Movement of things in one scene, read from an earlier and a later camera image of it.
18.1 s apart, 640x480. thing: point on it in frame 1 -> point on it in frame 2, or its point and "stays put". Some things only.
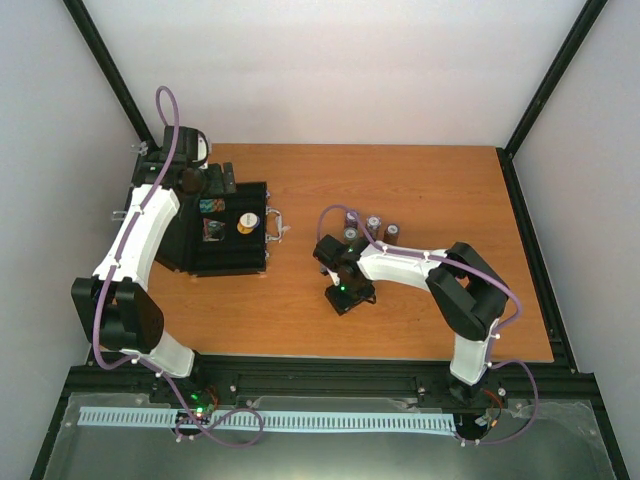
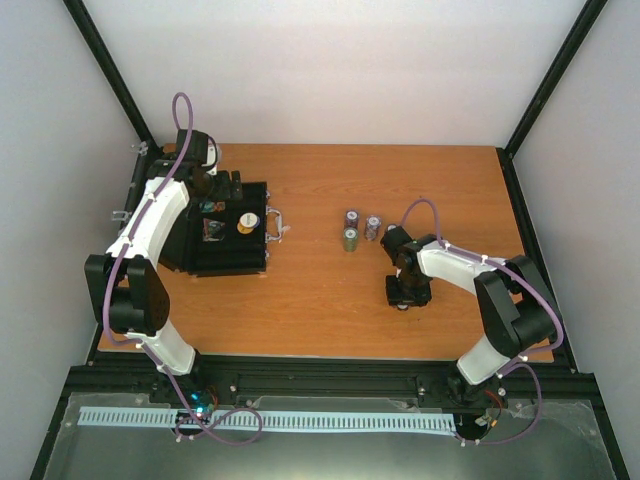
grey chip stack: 373,223 stays put
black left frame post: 112,72 stays put
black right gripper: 340,304 -> 395,297
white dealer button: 248,219 stays put
